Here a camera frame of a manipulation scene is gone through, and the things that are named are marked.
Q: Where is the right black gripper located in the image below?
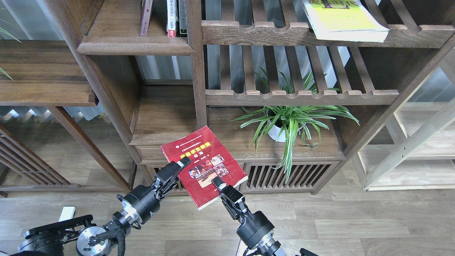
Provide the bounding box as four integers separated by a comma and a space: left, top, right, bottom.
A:
212, 177, 275, 250

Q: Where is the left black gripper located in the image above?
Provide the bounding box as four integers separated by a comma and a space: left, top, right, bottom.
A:
117, 157, 191, 225

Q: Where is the white purple book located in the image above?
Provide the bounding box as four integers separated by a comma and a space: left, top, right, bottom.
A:
236, 241, 248, 256

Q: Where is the white robot base bar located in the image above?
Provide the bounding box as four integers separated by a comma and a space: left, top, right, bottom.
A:
59, 206, 76, 222

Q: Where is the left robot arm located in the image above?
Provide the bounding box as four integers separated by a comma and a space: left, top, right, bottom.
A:
17, 157, 191, 256

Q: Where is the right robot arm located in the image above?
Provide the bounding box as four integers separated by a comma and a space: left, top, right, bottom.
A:
212, 176, 286, 256

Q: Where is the white plant pot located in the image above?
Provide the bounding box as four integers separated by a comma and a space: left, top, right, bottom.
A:
267, 119, 287, 142

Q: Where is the green spider plant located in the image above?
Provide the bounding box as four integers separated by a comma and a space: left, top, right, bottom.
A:
229, 68, 360, 183

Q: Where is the dark wooden bookshelf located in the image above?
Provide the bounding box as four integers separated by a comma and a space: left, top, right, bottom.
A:
44, 0, 454, 194

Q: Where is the red white upright book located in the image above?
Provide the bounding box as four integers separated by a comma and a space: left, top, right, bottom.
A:
166, 0, 178, 38

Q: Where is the dark upright book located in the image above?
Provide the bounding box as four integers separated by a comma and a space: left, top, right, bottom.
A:
178, 0, 187, 37

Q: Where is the green plant leaves left edge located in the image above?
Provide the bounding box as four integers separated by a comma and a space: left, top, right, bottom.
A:
0, 27, 22, 81

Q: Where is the yellow green book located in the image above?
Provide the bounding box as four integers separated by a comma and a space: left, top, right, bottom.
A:
303, 0, 389, 43

